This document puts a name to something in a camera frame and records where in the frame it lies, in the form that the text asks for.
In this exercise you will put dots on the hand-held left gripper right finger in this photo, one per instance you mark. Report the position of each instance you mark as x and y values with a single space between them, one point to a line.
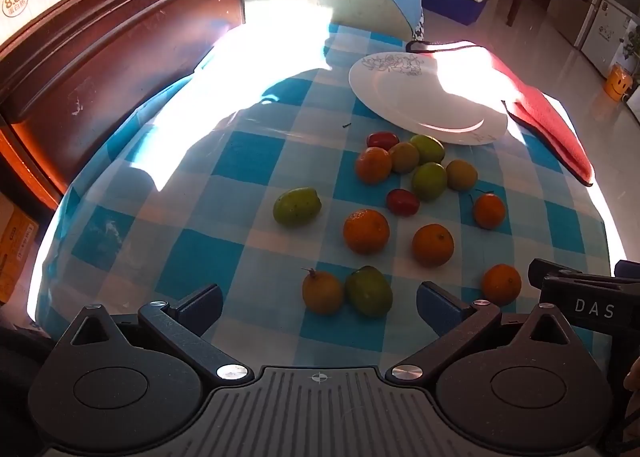
440 307

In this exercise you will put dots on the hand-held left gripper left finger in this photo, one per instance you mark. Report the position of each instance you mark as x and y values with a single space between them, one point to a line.
200 309

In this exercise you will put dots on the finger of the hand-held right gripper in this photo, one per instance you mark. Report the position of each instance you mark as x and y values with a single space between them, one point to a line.
539 271

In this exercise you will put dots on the brownish green jujube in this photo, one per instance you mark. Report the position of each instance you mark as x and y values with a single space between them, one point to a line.
403 157
461 174

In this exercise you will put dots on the white plate with flower drawing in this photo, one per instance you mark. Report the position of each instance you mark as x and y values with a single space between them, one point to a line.
415 97

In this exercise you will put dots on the person's right hand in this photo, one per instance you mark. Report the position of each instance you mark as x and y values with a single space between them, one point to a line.
633 373

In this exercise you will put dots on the red cherry tomato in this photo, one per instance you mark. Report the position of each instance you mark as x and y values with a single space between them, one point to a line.
382 139
403 201

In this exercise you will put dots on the brown jujube with stem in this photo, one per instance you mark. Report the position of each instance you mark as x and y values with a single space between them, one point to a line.
322 292

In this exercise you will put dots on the red fleece cloth black trim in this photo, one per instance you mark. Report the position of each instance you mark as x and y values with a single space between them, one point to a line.
550 122

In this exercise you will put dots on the blue white checkered tablecloth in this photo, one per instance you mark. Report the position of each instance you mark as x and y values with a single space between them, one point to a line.
250 157

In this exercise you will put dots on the brown cardboard box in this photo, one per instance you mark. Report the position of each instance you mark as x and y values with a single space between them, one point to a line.
15 247

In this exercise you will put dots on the orange smiley face pot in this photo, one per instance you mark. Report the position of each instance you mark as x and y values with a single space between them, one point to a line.
617 82

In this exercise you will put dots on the green potted plant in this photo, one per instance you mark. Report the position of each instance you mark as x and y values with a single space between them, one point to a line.
632 44

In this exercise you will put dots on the white chest freezer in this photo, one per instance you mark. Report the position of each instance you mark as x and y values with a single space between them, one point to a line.
607 32

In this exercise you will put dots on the dark wooden headboard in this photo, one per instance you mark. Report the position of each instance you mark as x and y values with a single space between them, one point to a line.
100 67

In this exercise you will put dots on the blue plastic bin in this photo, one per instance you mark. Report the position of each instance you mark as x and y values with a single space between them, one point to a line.
450 12

